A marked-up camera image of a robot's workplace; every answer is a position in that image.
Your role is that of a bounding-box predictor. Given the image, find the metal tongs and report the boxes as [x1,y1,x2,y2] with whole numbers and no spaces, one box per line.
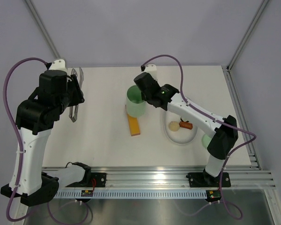
[69,67,85,122]

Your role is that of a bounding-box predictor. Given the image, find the green lunch cup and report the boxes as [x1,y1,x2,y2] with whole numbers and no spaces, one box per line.
[126,85,146,118]

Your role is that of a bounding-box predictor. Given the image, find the cream steamed bun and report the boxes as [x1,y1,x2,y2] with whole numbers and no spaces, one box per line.
[168,121,180,132]

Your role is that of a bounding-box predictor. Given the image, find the brown sausage piece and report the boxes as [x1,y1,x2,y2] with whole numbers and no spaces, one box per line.
[179,121,193,130]

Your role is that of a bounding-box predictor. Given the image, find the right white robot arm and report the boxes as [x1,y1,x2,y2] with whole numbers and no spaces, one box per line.
[133,72,238,187]

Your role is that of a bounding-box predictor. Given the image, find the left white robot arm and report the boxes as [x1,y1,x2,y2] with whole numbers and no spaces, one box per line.
[0,70,92,207]

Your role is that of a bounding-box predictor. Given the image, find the yellow wooden block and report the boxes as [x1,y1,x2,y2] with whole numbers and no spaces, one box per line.
[125,105,141,136]

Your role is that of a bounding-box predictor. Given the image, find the white oval plate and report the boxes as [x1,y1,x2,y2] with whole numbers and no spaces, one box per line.
[163,111,198,145]

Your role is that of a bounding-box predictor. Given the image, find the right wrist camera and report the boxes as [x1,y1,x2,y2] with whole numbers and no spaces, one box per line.
[141,64,157,80]

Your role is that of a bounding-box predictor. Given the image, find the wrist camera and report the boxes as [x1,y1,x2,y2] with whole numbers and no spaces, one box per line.
[45,58,68,73]
[141,64,157,80]

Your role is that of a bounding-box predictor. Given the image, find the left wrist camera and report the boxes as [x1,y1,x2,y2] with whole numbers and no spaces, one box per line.
[45,58,68,73]

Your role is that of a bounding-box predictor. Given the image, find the green lid with handle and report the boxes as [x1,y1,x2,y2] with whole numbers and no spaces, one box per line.
[201,134,212,149]

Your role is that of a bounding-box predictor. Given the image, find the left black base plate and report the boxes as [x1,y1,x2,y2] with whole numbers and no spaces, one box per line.
[67,172,107,188]

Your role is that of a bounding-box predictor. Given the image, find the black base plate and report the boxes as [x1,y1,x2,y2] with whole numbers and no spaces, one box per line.
[186,172,231,188]
[67,172,107,188]

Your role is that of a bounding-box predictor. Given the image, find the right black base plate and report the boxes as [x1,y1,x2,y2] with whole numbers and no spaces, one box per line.
[186,172,231,188]

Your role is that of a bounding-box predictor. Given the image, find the perforated cable tray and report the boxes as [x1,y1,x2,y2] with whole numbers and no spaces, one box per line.
[54,189,207,199]

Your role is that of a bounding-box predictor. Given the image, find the left aluminium frame post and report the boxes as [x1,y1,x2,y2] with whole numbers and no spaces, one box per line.
[23,0,64,60]

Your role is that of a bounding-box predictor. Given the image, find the aluminium frame post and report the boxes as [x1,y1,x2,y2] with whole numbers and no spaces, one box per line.
[227,0,271,72]
[23,0,64,60]

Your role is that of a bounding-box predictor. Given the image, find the aluminium mounting rail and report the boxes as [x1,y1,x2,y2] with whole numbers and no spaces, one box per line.
[91,166,276,189]

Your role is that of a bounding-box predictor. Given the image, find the right aluminium frame post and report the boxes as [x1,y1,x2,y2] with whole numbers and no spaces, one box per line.
[227,0,271,72]

